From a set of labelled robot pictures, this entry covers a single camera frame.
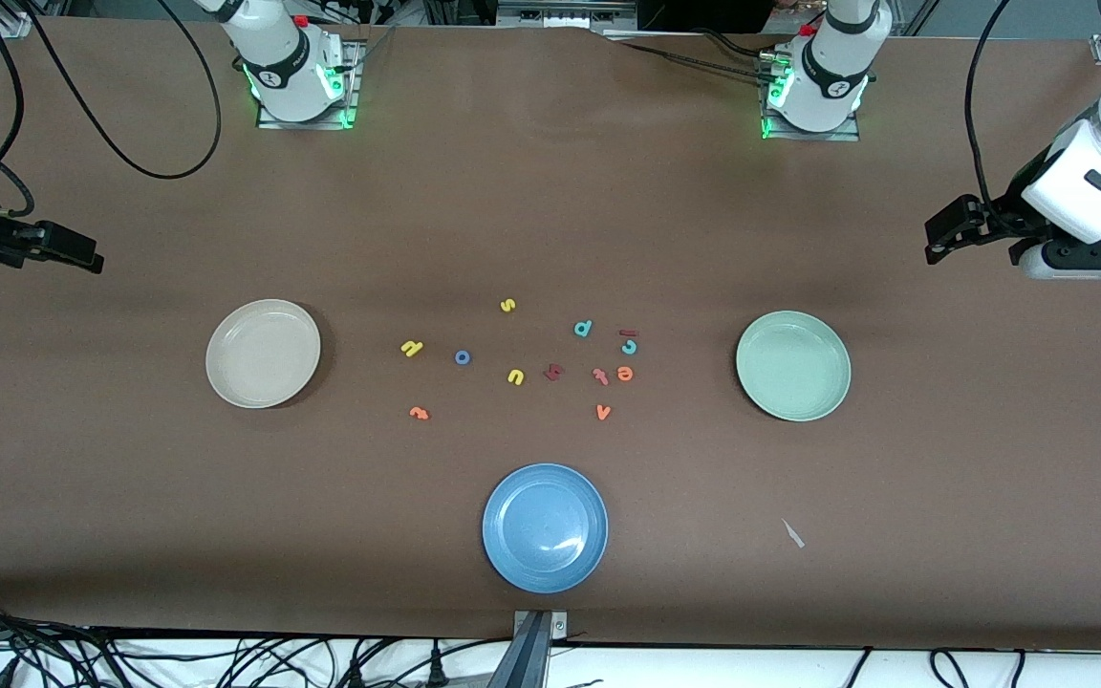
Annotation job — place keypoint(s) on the dark grey camera pole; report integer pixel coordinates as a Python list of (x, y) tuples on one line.
[(524, 659)]

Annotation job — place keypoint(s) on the beige round plate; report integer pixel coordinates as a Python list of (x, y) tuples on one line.
[(262, 354)]

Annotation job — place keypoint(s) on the maroon foam letter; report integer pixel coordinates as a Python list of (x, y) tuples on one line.
[(555, 372)]

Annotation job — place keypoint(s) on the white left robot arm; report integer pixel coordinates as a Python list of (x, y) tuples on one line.
[(828, 76)]

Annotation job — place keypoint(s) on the silver camera mount bracket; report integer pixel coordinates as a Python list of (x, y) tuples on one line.
[(558, 626)]

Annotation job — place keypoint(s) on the white paper scrap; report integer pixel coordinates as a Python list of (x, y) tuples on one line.
[(792, 533)]

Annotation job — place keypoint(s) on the yellow foam letter h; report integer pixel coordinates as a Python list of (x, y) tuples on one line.
[(410, 348)]

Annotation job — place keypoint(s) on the green round plate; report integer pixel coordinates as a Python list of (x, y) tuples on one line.
[(792, 366)]

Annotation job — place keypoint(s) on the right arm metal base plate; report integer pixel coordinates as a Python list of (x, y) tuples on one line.
[(321, 124)]

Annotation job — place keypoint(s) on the black power plug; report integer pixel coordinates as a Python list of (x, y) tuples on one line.
[(356, 669), (436, 666)]

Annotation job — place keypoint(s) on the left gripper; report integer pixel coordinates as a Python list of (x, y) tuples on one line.
[(1007, 216)]

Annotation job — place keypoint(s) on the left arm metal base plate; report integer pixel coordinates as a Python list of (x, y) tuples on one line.
[(837, 136)]

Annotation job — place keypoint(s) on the blue round plate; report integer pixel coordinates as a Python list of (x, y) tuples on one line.
[(545, 527)]

